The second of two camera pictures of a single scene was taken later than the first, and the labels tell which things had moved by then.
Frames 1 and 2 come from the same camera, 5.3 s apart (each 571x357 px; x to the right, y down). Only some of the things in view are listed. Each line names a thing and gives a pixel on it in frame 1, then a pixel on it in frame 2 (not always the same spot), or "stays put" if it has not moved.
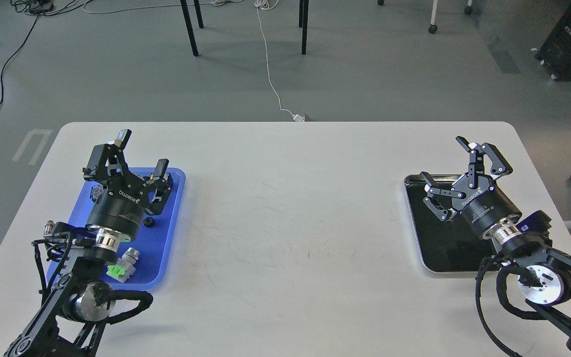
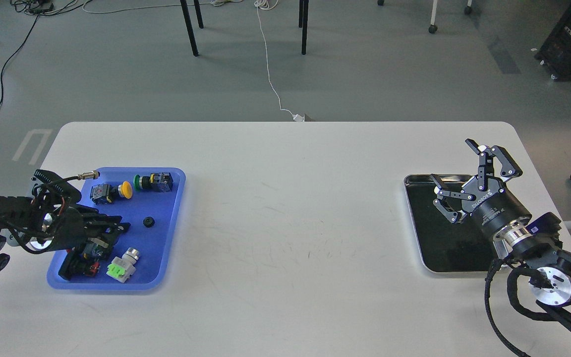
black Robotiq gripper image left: [118, 208] to [74, 227]
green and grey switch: [125, 267] stays put
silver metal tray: [444, 246] stays put
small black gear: [148, 221] stays put
